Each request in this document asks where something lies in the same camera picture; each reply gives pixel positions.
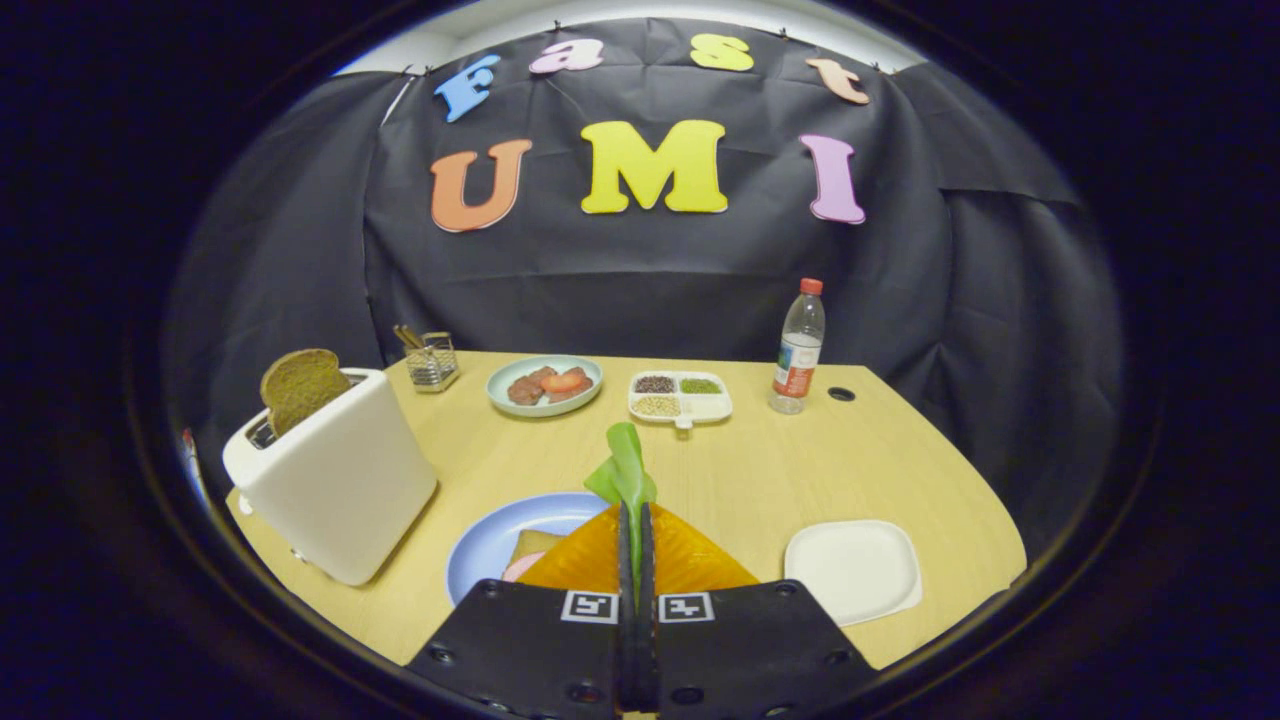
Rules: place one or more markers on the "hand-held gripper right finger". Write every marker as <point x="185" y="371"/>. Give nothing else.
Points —
<point x="760" y="650"/>

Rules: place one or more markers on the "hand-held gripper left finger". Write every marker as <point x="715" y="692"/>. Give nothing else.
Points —
<point x="520" y="650"/>

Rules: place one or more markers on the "green lettuce leaf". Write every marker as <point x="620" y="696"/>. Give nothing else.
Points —
<point x="625" y="470"/>

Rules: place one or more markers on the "brown bread slice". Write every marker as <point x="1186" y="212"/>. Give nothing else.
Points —
<point x="300" y="385"/>

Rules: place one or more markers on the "pink ham slice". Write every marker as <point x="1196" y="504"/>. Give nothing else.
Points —
<point x="522" y="568"/>

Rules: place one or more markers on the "toasted bread slice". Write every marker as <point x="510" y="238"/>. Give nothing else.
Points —
<point x="535" y="545"/>

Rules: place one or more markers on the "blue round plate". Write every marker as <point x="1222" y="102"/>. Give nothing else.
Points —
<point x="490" y="545"/>

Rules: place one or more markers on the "white square plate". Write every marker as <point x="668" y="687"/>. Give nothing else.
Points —
<point x="850" y="570"/>

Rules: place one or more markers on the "white toaster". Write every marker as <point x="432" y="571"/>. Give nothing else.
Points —
<point x="340" y="490"/>

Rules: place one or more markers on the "pale green round plate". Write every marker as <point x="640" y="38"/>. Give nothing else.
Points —
<point x="505" y="400"/>

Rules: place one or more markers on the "white divided grain tray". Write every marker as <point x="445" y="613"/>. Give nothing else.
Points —
<point x="700" y="405"/>

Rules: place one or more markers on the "brown meat slice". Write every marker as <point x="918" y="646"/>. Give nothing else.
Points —
<point x="525" y="388"/>

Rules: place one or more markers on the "red tomato slice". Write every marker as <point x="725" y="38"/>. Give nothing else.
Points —
<point x="565" y="381"/>

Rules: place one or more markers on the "clear bottle red cap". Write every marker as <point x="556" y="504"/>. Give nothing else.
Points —
<point x="798" y="355"/>

